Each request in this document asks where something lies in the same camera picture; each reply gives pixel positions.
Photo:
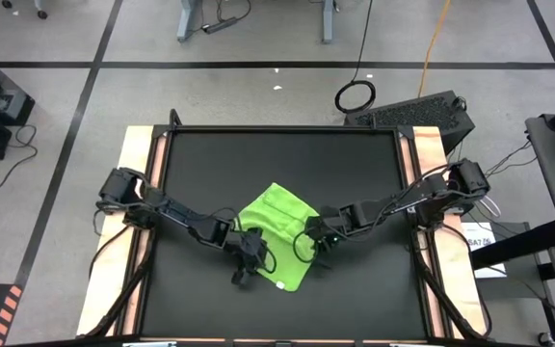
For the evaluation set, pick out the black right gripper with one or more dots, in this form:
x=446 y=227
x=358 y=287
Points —
x=325 y=229

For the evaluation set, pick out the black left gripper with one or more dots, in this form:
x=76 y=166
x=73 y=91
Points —
x=251 y=250

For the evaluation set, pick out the green microfibre towel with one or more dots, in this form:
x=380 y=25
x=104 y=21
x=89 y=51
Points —
x=282 y=212

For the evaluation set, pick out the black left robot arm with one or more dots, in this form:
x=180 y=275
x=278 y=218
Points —
x=181 y=212

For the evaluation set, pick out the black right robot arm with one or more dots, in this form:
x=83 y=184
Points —
x=403 y=205

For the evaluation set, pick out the black perforated computer case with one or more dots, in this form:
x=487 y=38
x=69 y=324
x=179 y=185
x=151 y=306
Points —
x=417 y=113

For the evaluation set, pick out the white paper sign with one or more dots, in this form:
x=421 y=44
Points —
x=492 y=260

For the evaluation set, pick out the black desk base beam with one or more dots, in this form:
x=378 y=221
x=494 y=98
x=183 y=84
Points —
x=518 y=246

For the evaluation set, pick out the grey desk leg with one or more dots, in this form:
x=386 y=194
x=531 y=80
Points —
x=327 y=24
x=187 y=21

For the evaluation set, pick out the black power strip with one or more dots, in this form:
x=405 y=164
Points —
x=219 y=25

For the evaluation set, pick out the black chair wheel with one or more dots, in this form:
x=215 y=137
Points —
x=42 y=14

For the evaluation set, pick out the black metal table frame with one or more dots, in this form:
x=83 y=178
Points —
x=282 y=129

